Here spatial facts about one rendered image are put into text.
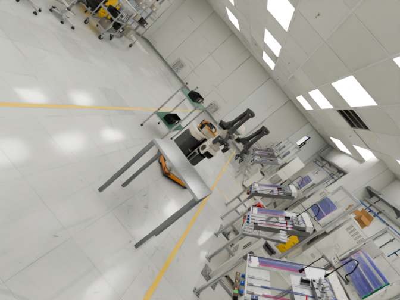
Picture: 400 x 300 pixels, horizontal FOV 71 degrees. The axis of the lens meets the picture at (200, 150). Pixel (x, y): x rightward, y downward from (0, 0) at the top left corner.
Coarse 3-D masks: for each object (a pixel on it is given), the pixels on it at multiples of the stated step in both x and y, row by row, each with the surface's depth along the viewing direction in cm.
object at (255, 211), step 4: (252, 208) 410; (256, 208) 411; (260, 208) 413; (252, 212) 393; (256, 212) 394; (260, 212) 395; (264, 212) 397; (268, 212) 398; (272, 212) 399; (276, 212) 400; (280, 212) 401; (284, 212) 402; (272, 216) 387; (276, 216) 386; (280, 216) 387; (284, 216) 388
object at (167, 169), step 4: (164, 160) 438; (164, 164) 433; (168, 164) 427; (164, 168) 427; (168, 168) 422; (172, 168) 421; (164, 172) 423; (168, 172) 424; (172, 172) 425; (168, 176) 429; (172, 176) 430; (176, 176) 434; (176, 180) 437; (180, 180) 441; (180, 184) 446
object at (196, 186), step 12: (156, 144) 262; (168, 144) 284; (156, 156) 308; (168, 156) 262; (180, 156) 289; (120, 168) 274; (144, 168) 312; (180, 168) 265; (192, 168) 293; (108, 180) 278; (132, 180) 320; (192, 180) 269; (192, 192) 251; (204, 192) 273; (192, 204) 251; (180, 216) 298; (156, 228) 262; (144, 240) 265
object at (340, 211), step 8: (320, 200) 389; (248, 208) 425; (328, 216) 330; (336, 216) 329; (232, 224) 429; (320, 224) 336; (336, 224) 330; (264, 248) 368; (272, 248) 382; (232, 256) 358
